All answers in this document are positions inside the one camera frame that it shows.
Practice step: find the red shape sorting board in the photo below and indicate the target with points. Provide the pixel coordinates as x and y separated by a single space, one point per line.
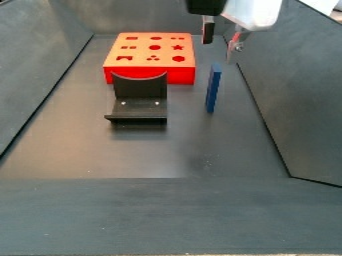
144 54

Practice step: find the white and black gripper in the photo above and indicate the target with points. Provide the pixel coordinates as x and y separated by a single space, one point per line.
253 14

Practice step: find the blue square-circle peg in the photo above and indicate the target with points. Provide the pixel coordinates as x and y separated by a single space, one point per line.
214 82

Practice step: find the black curved holder stand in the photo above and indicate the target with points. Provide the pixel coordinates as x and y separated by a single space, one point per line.
140 99

